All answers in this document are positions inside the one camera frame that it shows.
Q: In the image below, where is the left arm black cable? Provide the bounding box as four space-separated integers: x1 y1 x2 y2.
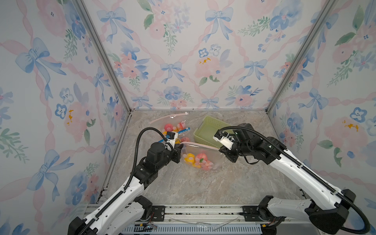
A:
77 127 174 235

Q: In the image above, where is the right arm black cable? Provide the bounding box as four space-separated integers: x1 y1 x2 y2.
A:
215 126 371 235

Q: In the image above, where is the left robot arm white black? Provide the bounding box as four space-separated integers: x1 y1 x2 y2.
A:
68 143 184 235

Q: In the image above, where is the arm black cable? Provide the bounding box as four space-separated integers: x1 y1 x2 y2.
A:
215 126 371 235
77 127 174 235

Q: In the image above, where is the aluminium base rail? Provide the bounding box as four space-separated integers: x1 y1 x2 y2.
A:
74 203 334 235

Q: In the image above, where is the pink zipper clear bag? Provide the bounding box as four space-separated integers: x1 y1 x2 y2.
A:
149 112 189 132
181 142 225 171

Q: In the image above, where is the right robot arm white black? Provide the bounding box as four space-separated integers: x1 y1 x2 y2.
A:
213 123 369 235

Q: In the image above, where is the blue zipper clear bag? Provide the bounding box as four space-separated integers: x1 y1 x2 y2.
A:
159 127 191 144

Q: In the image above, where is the light green plastic basket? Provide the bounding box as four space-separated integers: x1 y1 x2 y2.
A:
193 116 230 148

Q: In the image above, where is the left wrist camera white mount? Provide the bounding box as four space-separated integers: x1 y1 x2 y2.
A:
166 131 178 147

